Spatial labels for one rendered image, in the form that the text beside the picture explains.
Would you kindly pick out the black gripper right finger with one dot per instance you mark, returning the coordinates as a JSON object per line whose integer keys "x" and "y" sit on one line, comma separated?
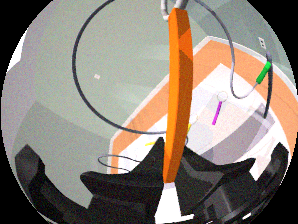
{"x": 197, "y": 178}

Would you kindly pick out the orange handle with grey loop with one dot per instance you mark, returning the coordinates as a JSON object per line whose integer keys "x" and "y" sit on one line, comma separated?
{"x": 181, "y": 86}

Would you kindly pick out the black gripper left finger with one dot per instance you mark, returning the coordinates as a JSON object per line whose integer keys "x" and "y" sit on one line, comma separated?
{"x": 143, "y": 184}

